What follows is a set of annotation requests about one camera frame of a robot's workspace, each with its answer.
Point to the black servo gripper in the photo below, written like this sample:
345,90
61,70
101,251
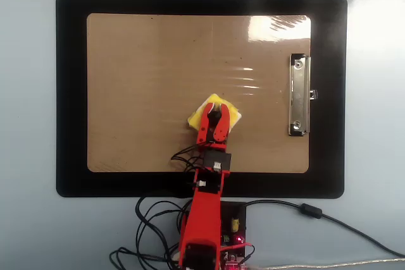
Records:
216,159

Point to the yellow sponge with black knob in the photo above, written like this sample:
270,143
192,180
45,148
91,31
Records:
233,113

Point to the black robot base with board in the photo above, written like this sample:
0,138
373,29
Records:
240,210

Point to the brown clipboard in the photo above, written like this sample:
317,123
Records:
142,77

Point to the silver metal clipboard clip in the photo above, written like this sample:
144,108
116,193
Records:
299,93

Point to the black rubber mat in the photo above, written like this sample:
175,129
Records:
72,93

